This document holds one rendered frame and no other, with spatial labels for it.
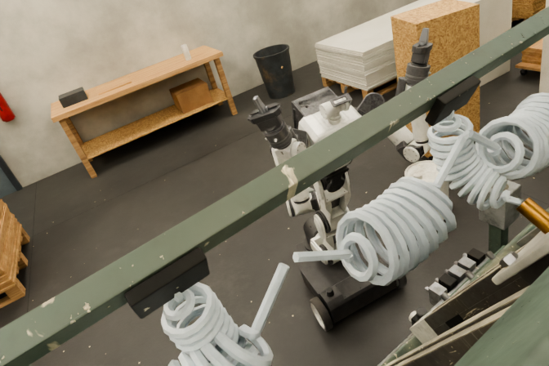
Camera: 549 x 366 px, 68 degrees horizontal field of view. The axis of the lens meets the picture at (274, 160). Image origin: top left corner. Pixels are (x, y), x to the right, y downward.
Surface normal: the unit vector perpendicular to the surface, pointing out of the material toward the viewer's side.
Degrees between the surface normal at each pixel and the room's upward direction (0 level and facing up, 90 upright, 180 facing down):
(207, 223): 31
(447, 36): 90
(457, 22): 90
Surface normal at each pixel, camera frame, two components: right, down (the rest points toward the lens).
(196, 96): 0.46, 0.34
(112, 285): 0.06, -0.57
